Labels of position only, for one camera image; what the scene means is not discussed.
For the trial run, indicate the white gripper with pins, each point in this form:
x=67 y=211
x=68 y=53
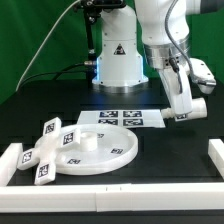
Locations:
x=178 y=91

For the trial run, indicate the white round table top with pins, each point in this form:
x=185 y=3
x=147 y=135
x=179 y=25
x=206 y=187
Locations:
x=103 y=148

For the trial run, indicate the white cross-shaped table base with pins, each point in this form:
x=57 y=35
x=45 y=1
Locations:
x=43 y=155

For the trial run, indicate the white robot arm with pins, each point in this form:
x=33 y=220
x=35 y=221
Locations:
x=155 y=32

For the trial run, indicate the white marker sheet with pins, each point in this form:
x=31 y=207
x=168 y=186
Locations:
x=124 y=118

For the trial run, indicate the white right fence bar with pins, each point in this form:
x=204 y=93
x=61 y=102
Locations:
x=216 y=153

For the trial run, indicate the white fence bar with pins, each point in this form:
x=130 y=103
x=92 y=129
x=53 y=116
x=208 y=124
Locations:
x=216 y=153
x=106 y=198
x=8 y=163

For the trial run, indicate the white front fence bar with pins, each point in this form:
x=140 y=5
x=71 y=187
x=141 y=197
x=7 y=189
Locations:
x=106 y=198

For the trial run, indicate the white left fence bar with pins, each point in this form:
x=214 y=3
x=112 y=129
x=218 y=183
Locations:
x=8 y=163

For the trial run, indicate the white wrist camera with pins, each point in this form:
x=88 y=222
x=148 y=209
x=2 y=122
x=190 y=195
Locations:
x=202 y=76

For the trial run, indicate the black camera stand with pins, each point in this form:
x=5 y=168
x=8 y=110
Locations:
x=92 y=12

